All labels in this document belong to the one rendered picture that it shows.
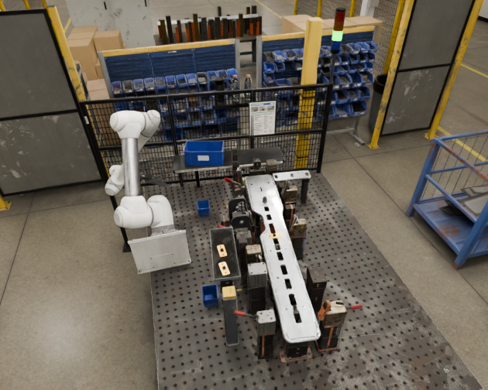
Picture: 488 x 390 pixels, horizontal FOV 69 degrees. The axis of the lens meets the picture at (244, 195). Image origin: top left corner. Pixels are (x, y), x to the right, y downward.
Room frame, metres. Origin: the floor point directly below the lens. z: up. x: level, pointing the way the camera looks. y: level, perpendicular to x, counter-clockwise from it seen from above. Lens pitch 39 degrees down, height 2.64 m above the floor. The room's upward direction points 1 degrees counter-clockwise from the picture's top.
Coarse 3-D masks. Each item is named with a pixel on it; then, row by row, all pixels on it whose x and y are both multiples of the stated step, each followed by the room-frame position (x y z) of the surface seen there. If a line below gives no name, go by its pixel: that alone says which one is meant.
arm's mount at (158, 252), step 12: (132, 240) 1.56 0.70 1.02; (144, 240) 1.58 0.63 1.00; (156, 240) 1.60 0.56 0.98; (168, 240) 1.61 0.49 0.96; (180, 240) 1.63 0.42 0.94; (132, 252) 1.56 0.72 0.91; (144, 252) 1.57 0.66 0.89; (156, 252) 1.59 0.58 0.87; (168, 252) 1.61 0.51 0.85; (180, 252) 1.63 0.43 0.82; (144, 264) 1.57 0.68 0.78; (156, 264) 1.58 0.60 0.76; (168, 264) 1.60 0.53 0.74; (180, 264) 1.62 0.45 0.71
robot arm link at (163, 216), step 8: (152, 200) 1.86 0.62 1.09; (160, 200) 1.87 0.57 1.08; (152, 208) 1.79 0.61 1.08; (160, 208) 1.82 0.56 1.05; (168, 208) 1.85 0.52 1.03; (160, 216) 1.78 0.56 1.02; (168, 216) 1.80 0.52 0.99; (152, 224) 1.74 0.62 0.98; (160, 224) 1.75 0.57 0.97; (168, 224) 1.76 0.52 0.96
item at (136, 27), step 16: (80, 0) 7.95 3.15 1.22; (96, 0) 8.02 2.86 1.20; (112, 0) 8.10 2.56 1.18; (128, 0) 8.17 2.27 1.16; (144, 0) 8.22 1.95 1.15; (80, 16) 7.93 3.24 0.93; (96, 16) 8.01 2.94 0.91; (112, 16) 8.09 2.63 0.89; (128, 16) 8.16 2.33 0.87; (144, 16) 8.23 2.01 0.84; (128, 32) 8.14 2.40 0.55; (144, 32) 8.22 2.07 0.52; (128, 48) 8.12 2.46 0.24
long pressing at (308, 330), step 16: (256, 176) 2.23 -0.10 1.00; (272, 176) 2.23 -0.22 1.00; (256, 192) 2.04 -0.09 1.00; (272, 192) 2.03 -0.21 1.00; (256, 208) 1.86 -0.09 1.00; (272, 208) 1.86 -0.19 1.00; (272, 240) 1.55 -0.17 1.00; (288, 240) 1.55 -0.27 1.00; (272, 256) 1.42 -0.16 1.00; (288, 256) 1.42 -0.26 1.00; (272, 272) 1.30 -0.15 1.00; (288, 272) 1.30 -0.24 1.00; (272, 288) 1.19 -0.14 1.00; (304, 288) 1.19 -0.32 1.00; (288, 304) 1.09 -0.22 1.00; (304, 304) 1.09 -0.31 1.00; (288, 320) 0.99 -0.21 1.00; (304, 320) 0.99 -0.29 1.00; (288, 336) 0.91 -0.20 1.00; (304, 336) 0.91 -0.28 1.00
